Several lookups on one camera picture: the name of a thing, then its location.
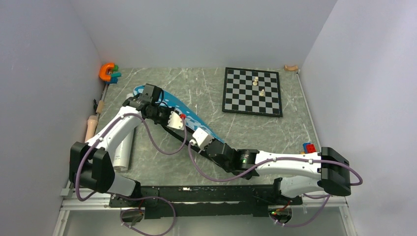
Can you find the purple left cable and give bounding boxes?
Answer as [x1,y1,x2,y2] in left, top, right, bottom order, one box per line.
[74,112,189,236]

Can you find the blue racket bag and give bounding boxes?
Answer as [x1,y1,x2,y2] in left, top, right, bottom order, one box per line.
[123,84,225,155]

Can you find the white chess piece upper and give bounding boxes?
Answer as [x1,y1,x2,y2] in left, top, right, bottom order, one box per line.
[252,76,259,86]

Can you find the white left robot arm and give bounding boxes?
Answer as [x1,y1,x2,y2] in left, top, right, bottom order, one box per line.
[69,84,184,207]

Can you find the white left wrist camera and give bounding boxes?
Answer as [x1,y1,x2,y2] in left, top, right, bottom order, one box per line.
[167,111,184,130]

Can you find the orange horseshoe magnet toy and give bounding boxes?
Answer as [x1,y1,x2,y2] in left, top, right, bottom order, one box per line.
[99,62,116,82]

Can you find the wooden arch block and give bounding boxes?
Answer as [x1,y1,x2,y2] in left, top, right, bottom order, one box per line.
[284,65,299,72]

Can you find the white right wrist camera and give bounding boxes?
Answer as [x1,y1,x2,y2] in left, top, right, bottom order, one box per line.
[192,127,214,150]

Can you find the colourful brick toy train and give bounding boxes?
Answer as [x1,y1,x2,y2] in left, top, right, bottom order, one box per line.
[301,143,317,154]

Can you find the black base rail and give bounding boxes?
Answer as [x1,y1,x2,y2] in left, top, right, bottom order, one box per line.
[109,184,302,219]

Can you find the black white chessboard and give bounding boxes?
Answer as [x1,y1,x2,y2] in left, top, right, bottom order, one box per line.
[222,67,283,118]

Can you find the teal blue toy blocks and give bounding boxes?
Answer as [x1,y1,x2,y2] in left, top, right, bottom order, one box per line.
[107,64,121,84]

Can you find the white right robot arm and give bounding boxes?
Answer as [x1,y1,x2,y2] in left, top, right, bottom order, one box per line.
[205,141,352,204]

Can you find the white shuttlecock tube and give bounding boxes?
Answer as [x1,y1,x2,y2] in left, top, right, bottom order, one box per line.
[112,93,136,172]

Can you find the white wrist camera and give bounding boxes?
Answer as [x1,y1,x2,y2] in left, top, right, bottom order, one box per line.
[192,127,214,150]
[167,111,184,130]

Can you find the wooden rolling pin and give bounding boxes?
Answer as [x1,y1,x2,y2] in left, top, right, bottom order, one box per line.
[85,115,98,142]

